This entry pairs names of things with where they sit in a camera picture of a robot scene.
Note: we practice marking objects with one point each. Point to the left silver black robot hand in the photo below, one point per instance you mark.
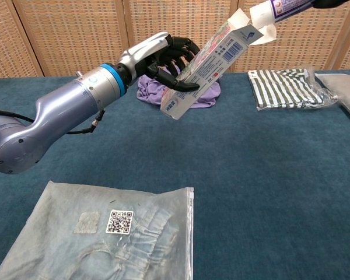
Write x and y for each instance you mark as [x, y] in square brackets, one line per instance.
[151, 55]

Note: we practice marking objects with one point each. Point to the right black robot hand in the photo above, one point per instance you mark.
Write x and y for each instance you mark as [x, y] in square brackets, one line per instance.
[328, 3]

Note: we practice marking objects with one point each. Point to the purple toothpaste tube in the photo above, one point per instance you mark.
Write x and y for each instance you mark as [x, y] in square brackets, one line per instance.
[283, 8]

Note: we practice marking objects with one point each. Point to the floral toothpaste carton box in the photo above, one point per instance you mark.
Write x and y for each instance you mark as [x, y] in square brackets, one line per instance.
[210, 64]

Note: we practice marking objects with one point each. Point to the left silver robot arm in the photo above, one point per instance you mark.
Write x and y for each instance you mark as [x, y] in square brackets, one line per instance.
[61, 116]

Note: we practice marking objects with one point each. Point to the striped shirt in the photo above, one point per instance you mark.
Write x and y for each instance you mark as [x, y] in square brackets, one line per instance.
[283, 87]

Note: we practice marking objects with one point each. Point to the crumpled purple cloth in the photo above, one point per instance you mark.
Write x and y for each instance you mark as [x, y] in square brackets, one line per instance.
[151, 90]

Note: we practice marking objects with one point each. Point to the woven rattan folding screen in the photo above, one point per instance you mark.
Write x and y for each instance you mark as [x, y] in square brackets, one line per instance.
[76, 35]

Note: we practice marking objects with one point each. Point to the grey fabric pouch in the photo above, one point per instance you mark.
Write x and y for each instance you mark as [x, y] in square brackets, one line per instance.
[345, 87]

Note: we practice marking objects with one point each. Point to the jeans in frosted zip bag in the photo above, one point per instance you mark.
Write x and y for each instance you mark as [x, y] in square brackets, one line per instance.
[99, 233]

